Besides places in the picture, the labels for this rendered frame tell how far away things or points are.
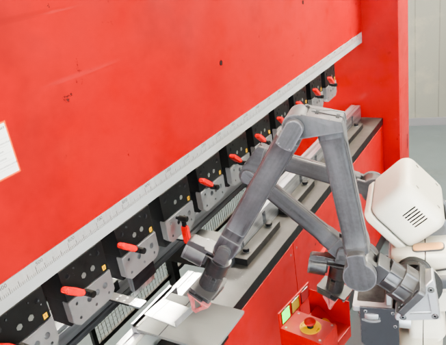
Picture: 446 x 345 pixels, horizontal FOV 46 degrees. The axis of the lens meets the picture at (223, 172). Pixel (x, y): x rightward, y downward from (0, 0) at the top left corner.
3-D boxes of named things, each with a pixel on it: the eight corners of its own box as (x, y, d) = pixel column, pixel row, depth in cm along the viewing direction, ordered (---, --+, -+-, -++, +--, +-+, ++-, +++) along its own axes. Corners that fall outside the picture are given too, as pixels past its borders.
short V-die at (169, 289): (140, 334, 155) (138, 326, 153) (132, 331, 156) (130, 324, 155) (178, 294, 170) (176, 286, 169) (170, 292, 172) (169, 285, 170)
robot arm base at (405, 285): (425, 294, 116) (425, 264, 126) (395, 274, 116) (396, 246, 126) (401, 317, 120) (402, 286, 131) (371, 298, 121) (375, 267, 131)
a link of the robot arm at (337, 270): (349, 269, 165) (349, 257, 170) (326, 265, 166) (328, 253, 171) (345, 285, 169) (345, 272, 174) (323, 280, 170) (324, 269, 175)
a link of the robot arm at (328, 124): (341, 107, 106) (346, 93, 114) (277, 119, 111) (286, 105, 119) (379, 291, 120) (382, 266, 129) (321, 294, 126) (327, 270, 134)
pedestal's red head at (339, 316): (323, 372, 171) (319, 328, 164) (282, 355, 181) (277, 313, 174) (351, 335, 185) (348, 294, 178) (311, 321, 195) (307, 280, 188)
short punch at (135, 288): (137, 298, 153) (130, 270, 149) (131, 296, 154) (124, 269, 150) (157, 278, 160) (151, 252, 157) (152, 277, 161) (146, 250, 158)
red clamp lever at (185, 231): (190, 246, 161) (185, 218, 157) (179, 244, 163) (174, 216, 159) (193, 242, 162) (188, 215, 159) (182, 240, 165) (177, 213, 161)
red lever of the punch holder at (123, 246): (124, 242, 135) (147, 248, 143) (112, 239, 137) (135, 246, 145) (123, 249, 134) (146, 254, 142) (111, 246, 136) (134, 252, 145)
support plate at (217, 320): (213, 354, 139) (213, 352, 139) (137, 331, 153) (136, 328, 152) (244, 313, 153) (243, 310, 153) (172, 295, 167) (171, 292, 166)
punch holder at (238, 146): (233, 187, 189) (226, 145, 183) (213, 185, 194) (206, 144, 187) (252, 171, 201) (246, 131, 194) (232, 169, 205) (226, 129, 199)
